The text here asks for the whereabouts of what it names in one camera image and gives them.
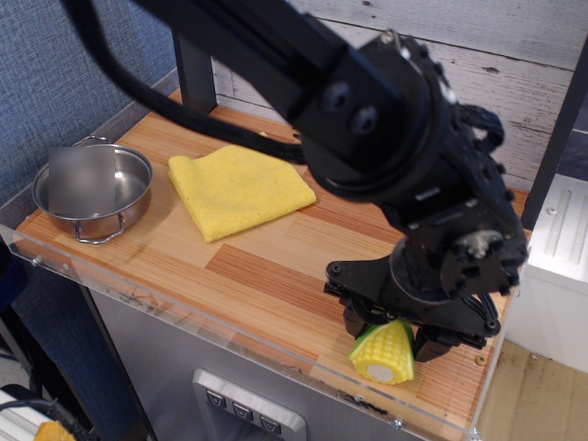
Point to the clear acrylic table guard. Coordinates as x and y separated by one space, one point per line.
251 312

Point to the white cabinet at right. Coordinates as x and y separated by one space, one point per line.
549 313

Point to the silver button control panel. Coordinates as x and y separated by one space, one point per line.
215 393

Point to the black vertical post left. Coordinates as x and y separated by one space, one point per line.
195 75

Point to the yellow folded cloth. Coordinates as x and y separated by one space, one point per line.
235 189

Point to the green and yellow toy corn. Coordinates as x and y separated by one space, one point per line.
384 353

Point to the stainless steel pot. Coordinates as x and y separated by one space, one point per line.
94 190

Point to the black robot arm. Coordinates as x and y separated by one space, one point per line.
381 124

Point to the yellow object bottom left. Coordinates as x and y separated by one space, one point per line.
53 431

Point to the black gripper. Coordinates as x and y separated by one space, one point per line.
405 286

